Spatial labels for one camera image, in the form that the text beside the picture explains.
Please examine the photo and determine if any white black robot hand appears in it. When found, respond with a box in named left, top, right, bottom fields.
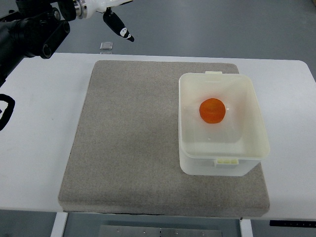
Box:
left=83, top=0, right=134, bottom=42

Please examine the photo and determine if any orange fruit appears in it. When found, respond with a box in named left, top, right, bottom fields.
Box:
left=199, top=98, right=226, bottom=124

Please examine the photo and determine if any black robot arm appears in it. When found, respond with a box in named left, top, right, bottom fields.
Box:
left=0, top=0, right=87, bottom=84

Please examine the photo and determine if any translucent white plastic box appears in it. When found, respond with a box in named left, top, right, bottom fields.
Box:
left=178, top=72, right=270, bottom=176

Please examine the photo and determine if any small clear floor plate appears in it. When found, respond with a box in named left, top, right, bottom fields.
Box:
left=100, top=42, right=113, bottom=54

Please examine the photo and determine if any grey felt mat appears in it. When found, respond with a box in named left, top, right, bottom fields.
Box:
left=58, top=61, right=270, bottom=218

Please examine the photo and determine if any white table leg left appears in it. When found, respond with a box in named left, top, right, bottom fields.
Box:
left=50, top=212, right=68, bottom=237

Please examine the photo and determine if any white table leg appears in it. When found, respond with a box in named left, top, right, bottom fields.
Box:
left=239, top=219, right=253, bottom=237
left=50, top=212, right=68, bottom=237

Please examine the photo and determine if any white table leg right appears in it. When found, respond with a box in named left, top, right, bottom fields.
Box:
left=239, top=219, right=253, bottom=237

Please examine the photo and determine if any black table control panel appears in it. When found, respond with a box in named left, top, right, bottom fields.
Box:
left=270, top=220, right=316, bottom=228

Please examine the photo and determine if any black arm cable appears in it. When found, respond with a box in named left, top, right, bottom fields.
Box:
left=0, top=93, right=16, bottom=131

